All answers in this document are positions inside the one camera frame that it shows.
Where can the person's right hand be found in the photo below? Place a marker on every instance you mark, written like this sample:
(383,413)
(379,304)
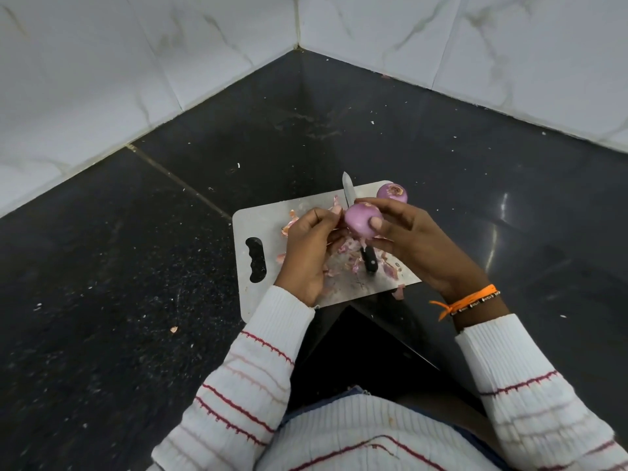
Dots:
(422,250)

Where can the orange thread wristband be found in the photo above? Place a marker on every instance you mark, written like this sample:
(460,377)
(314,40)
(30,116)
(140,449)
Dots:
(471,298)

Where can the steel cutting board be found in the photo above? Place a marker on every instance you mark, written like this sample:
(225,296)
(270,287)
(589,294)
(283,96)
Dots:
(260,220)

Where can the person's right forearm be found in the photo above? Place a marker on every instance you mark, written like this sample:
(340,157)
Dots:
(539,397)

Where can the person's left forearm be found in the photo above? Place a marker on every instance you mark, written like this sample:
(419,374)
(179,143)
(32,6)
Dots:
(240,387)

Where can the white red striped sweater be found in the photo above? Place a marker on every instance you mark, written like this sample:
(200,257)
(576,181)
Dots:
(373,431)

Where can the purple onion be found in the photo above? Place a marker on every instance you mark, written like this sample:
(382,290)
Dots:
(392,191)
(360,218)

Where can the person's left hand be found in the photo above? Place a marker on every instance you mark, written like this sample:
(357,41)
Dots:
(306,255)

